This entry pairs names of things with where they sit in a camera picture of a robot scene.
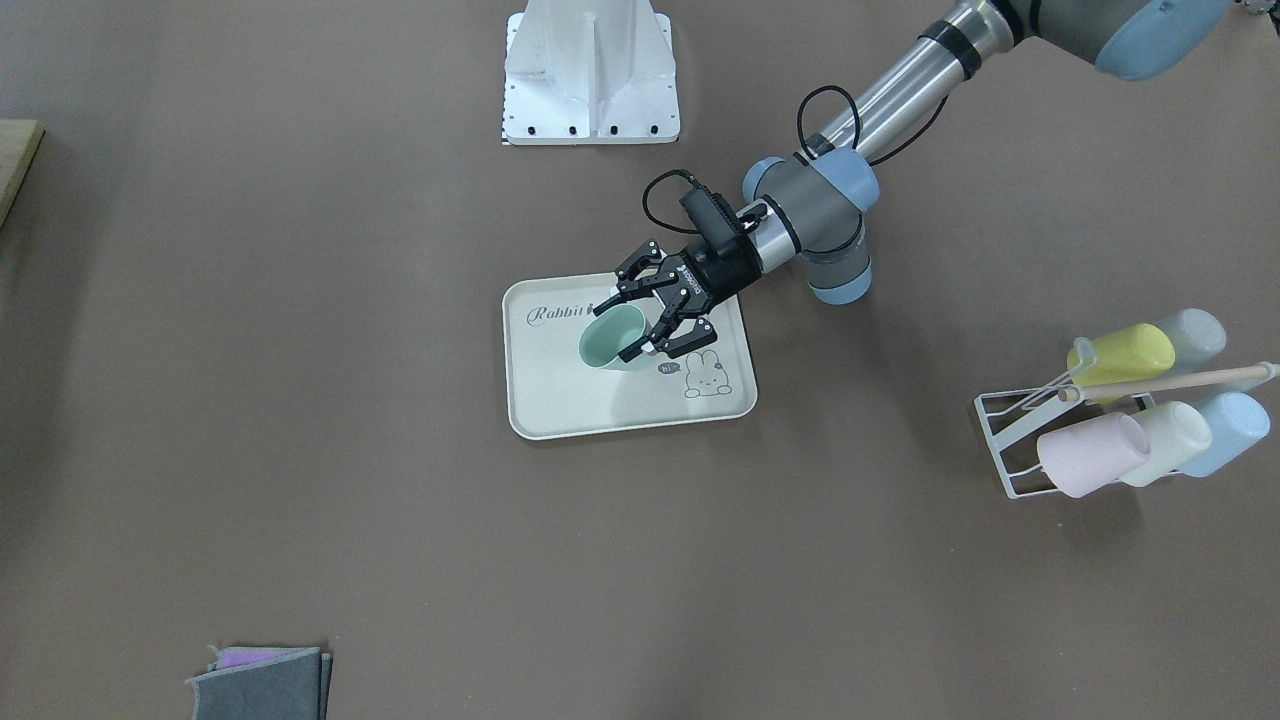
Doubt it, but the white cream cup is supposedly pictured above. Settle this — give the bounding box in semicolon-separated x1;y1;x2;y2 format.
1117;401;1213;487

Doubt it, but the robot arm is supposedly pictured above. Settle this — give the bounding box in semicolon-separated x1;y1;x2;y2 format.
594;1;1229;366

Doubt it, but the pink cup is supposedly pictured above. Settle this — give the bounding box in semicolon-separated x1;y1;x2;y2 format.
1036;413;1151;498

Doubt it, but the cream rabbit tray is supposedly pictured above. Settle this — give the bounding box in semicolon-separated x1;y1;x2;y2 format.
500;273;759;442

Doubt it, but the bamboo cutting board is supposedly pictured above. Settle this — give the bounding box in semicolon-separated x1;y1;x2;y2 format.
0;119;45;225

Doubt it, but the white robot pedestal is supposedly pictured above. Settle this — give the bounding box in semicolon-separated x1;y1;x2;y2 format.
500;1;681;146

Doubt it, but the white wire cup rack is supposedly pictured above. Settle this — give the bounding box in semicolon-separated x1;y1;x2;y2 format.
973;337;1098;498

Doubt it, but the yellow-green cup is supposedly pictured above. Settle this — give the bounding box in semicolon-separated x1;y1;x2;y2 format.
1066;323;1176;387

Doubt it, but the light blue cup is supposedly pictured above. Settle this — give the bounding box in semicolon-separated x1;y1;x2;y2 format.
1179;391;1271;478

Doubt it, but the wooden rack handle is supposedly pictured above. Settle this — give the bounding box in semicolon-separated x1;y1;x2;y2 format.
1056;363;1279;404

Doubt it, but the pale grey-blue cup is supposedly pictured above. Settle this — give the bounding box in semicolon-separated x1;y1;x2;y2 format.
1155;307;1228;375

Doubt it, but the folded grey cloth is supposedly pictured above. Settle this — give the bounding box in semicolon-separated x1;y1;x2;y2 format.
186;646;332;719

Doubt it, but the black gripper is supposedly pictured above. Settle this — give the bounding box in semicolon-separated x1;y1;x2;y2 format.
591;240;762;363

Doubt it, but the sage green cup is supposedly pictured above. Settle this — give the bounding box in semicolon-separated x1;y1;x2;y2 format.
579;304;657;372

